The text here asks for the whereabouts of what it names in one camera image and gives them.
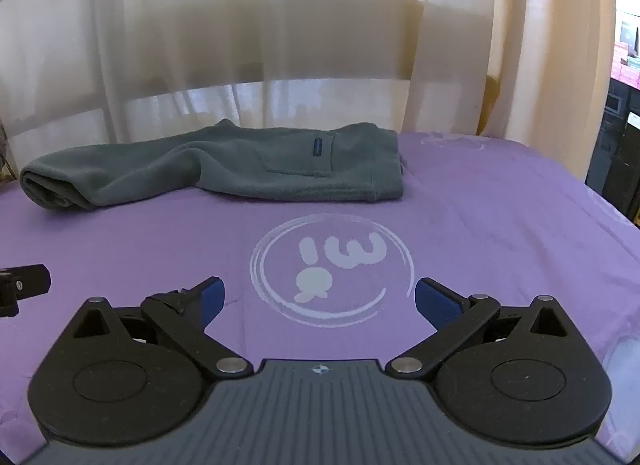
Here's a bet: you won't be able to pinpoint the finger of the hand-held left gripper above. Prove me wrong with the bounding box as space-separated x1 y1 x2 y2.
0 264 52 317

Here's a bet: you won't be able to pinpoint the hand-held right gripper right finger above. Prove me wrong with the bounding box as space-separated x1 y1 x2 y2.
387 277 577 377

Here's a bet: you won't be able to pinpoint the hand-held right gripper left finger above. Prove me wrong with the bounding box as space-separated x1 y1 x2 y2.
65 275 251 377

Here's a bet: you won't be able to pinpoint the grey fleece pants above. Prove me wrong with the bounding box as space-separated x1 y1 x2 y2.
19 118 408 212

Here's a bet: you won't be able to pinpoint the purple printed bed sheet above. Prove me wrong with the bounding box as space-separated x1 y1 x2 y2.
0 130 640 465

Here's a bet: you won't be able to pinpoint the dark shelf unit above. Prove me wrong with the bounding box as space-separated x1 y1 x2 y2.
585 8 640 228

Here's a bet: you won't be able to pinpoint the sheer white curtain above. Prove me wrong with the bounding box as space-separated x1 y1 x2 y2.
0 0 531 168

